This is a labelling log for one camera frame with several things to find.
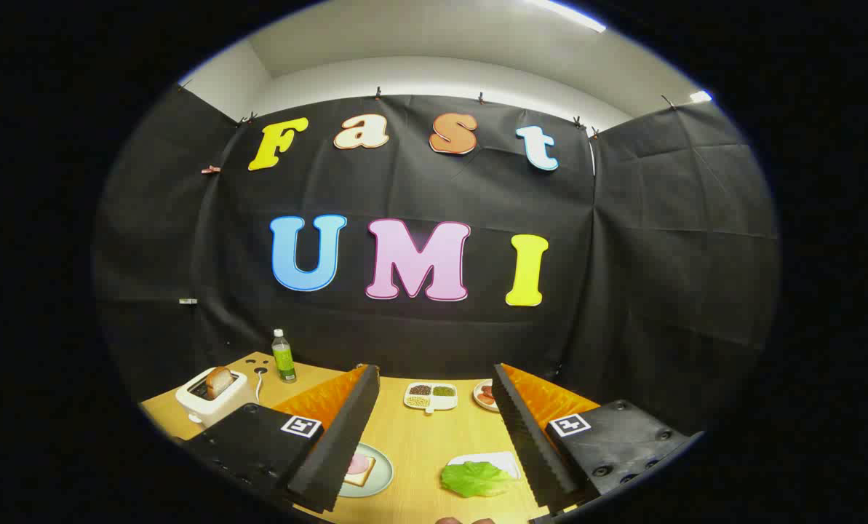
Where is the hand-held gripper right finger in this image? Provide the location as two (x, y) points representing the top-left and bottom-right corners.
(492, 362), (704, 515)

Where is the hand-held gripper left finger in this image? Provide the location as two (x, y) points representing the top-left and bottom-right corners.
(179, 364), (381, 515)

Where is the green lettuce leaf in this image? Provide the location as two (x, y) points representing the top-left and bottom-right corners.
(441, 461), (516, 499)

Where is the toasted bread slice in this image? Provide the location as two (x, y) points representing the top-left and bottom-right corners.
(205, 367), (234, 400)

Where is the white rounded rectangular plate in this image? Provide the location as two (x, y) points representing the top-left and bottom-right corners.
(448, 451), (522, 481)

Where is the bread slice with ham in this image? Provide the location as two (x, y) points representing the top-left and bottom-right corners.
(343, 453), (376, 487)

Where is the light green plate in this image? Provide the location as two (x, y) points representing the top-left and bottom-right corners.
(338, 442), (394, 499)

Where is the white round meat plate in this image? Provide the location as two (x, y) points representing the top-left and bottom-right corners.
(473, 378), (503, 413)

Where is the green label water bottle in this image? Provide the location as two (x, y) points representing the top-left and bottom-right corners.
(271, 329), (298, 384)

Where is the white divided bean dish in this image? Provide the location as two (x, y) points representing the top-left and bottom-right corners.
(403, 382), (458, 414)

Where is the white toaster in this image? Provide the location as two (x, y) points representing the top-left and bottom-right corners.
(175, 366), (260, 428)

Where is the black backdrop cloth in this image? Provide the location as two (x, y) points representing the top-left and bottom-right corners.
(93, 86), (780, 437)

